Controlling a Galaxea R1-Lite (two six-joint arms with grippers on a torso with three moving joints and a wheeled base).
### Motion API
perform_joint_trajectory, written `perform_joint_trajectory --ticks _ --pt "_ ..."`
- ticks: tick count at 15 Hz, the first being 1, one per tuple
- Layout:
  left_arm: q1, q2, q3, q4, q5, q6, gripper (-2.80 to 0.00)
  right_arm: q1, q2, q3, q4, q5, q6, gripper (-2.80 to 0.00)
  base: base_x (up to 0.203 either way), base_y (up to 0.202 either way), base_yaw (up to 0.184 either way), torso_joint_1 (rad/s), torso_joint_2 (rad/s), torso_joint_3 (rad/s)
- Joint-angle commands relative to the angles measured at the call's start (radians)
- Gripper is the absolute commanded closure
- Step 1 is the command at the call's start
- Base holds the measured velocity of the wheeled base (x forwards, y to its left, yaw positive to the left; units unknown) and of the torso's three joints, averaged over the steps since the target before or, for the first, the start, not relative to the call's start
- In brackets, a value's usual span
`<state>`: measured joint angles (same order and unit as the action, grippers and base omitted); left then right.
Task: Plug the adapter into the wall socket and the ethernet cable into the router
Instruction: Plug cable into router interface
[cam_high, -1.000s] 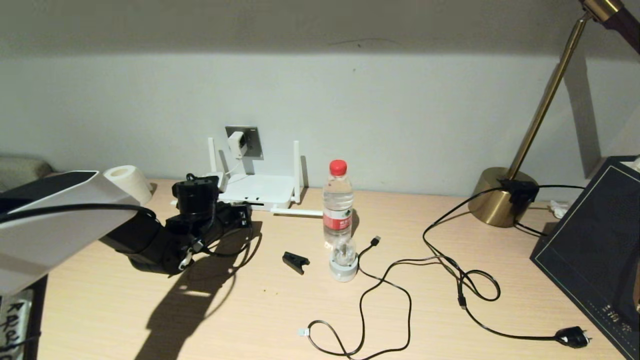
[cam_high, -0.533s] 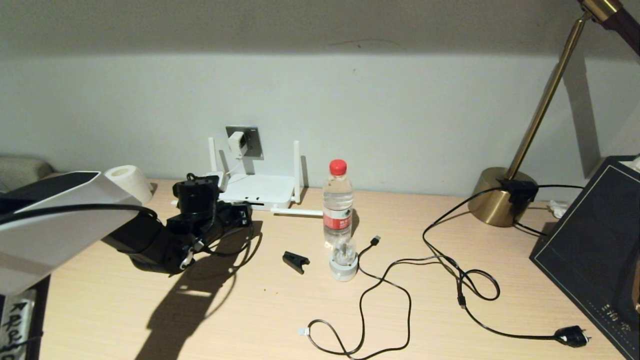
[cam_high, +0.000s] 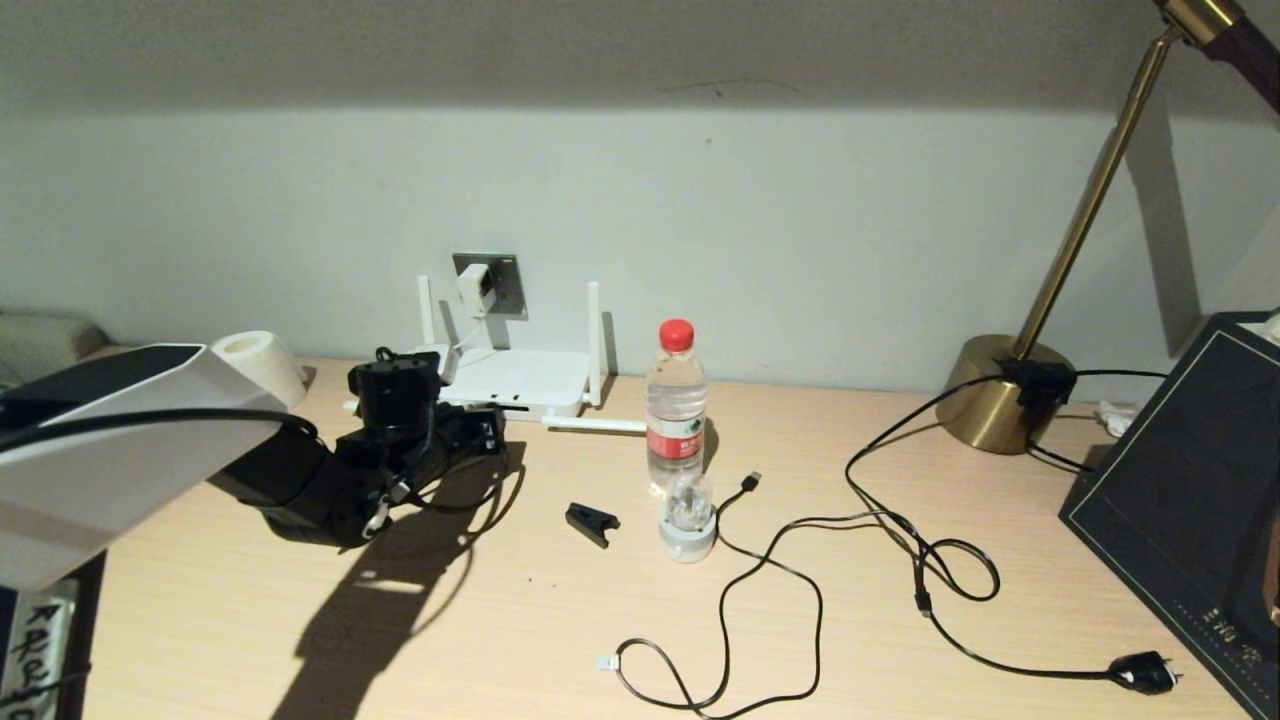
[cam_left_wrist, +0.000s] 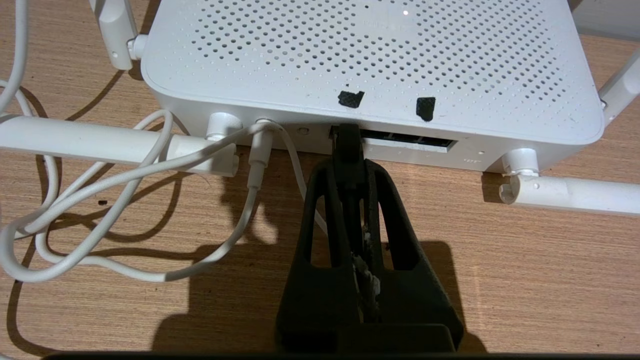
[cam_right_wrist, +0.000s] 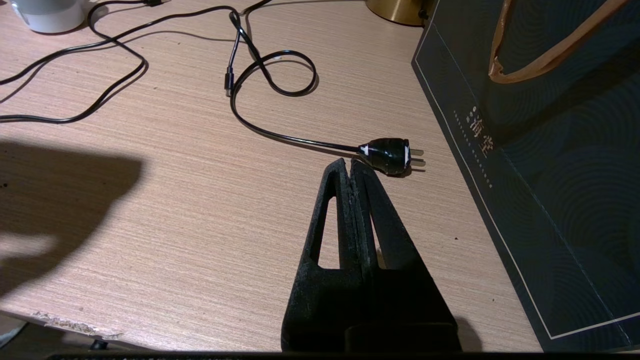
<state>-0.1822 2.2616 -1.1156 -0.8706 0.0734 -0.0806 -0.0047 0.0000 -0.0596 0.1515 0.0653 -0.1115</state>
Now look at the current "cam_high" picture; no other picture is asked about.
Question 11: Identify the white power adapter with cord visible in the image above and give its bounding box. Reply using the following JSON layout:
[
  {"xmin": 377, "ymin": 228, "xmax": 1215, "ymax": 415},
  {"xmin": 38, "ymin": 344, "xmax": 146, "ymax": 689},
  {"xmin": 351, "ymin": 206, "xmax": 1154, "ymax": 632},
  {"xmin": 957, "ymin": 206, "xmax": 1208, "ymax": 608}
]
[{"xmin": 435, "ymin": 318, "xmax": 499, "ymax": 373}]

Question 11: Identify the white router with antennas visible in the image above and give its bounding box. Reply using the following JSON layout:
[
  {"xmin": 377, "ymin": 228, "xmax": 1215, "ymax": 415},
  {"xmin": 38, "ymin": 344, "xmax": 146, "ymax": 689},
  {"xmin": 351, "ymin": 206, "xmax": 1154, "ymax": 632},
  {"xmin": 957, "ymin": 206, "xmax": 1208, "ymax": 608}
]
[{"xmin": 345, "ymin": 277, "xmax": 646, "ymax": 434}]

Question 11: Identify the small black clip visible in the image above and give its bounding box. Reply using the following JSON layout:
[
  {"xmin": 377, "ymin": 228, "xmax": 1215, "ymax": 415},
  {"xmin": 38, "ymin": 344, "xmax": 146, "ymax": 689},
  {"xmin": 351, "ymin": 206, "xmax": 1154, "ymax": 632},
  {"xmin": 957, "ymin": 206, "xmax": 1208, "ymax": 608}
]
[{"xmin": 565, "ymin": 501, "xmax": 622, "ymax": 548}]

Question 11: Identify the white toilet paper roll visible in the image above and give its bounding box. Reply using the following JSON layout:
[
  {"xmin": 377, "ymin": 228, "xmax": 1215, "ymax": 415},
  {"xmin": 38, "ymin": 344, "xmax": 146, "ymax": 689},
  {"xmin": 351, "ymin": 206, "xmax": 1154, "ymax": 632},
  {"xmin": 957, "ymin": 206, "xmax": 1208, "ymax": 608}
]
[{"xmin": 210, "ymin": 331, "xmax": 308, "ymax": 411}]

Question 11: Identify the water bottle red cap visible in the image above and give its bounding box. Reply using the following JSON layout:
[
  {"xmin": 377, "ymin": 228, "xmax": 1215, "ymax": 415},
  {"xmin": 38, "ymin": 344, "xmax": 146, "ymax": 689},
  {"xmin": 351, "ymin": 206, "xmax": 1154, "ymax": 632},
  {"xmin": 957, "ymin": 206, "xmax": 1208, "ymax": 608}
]
[{"xmin": 645, "ymin": 319, "xmax": 709, "ymax": 496}]

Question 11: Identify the glass dome on white base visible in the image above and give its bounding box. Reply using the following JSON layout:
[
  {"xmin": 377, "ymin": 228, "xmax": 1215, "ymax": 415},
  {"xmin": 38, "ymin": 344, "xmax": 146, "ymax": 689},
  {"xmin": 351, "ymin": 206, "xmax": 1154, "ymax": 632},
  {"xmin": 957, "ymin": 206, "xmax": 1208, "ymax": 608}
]
[{"xmin": 658, "ymin": 470, "xmax": 718, "ymax": 563}]

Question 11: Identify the brass desk lamp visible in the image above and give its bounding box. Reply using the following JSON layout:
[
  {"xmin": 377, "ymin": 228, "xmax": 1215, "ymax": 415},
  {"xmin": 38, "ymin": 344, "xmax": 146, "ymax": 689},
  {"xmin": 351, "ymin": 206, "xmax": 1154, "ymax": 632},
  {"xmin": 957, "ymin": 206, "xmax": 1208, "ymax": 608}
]
[{"xmin": 935, "ymin": 0, "xmax": 1280, "ymax": 456}]

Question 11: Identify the black box on lamp base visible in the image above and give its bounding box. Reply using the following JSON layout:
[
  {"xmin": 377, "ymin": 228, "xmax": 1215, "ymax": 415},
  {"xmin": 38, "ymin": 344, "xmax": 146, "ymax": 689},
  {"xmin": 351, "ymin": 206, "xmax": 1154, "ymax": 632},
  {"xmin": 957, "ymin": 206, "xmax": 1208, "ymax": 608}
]
[{"xmin": 995, "ymin": 358, "xmax": 1079, "ymax": 426}]

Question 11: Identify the dark box with gold trim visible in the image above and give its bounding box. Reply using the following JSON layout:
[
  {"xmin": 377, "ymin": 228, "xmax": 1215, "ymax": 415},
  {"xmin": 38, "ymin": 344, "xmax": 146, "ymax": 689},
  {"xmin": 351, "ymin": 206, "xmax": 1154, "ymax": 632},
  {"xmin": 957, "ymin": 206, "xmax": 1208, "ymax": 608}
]
[{"xmin": 1057, "ymin": 310, "xmax": 1280, "ymax": 720}]

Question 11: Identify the grey wall socket plate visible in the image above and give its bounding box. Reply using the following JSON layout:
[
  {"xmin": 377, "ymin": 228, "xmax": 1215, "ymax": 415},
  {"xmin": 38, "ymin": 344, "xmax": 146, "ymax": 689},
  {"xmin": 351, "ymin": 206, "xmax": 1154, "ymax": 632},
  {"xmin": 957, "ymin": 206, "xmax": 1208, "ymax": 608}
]
[{"xmin": 452, "ymin": 254, "xmax": 528, "ymax": 321}]

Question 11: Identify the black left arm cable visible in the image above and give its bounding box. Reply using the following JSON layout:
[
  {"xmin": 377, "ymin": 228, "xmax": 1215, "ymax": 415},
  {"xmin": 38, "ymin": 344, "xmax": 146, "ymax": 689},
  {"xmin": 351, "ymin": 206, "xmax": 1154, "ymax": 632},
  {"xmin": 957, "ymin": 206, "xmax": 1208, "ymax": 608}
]
[{"xmin": 0, "ymin": 406, "xmax": 321, "ymax": 456}]

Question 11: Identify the black USB cable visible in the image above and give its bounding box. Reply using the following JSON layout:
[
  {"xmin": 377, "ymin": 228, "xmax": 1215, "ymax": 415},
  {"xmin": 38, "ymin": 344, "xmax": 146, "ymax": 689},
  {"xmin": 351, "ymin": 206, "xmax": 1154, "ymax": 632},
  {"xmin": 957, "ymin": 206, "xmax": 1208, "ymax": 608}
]
[{"xmin": 598, "ymin": 472, "xmax": 936, "ymax": 719}]

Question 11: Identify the thin black cable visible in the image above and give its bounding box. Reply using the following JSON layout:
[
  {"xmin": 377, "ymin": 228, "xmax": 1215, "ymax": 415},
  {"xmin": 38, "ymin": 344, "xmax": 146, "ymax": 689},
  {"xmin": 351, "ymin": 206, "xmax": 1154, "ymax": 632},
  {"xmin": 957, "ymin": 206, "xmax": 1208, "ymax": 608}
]
[{"xmin": 1028, "ymin": 368, "xmax": 1171, "ymax": 473}]

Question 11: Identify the black lamp power cord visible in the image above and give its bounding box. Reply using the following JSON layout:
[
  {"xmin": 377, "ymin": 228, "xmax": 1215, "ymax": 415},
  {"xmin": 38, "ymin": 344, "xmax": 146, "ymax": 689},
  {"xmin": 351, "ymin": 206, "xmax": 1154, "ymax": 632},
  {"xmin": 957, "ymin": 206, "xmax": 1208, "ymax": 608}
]
[{"xmin": 845, "ymin": 375, "xmax": 1181, "ymax": 696}]

